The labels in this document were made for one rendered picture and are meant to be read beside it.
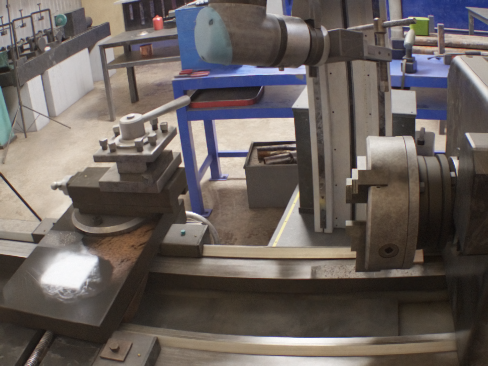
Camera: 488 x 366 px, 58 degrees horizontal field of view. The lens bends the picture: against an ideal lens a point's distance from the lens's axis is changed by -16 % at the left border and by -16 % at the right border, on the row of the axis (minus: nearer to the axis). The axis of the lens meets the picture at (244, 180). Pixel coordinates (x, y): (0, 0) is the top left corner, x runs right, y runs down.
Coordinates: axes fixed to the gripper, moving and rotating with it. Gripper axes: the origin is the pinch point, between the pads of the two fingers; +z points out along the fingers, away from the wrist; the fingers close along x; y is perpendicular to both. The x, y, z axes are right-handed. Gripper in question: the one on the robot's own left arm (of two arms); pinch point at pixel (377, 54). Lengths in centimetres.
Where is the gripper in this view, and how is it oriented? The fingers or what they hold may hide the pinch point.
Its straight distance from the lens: 93.4
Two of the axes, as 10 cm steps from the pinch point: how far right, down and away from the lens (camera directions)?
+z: 9.1, -0.4, 4.1
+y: -0.1, 9.9, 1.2
